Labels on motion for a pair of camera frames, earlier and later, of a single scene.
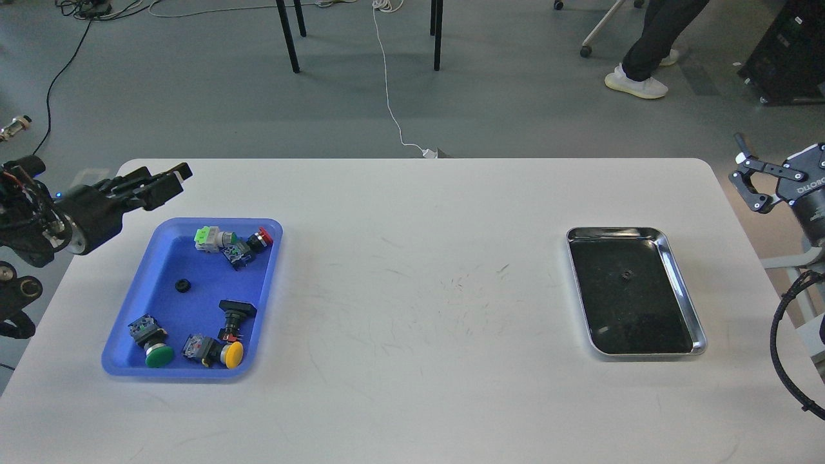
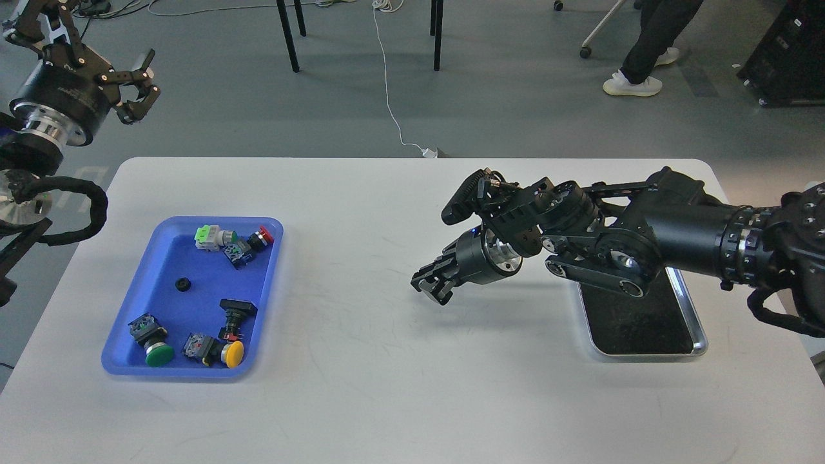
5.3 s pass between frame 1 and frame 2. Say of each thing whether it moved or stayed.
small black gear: stayed
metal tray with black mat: stayed
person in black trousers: stayed
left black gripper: moved
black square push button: stayed
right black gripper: moved
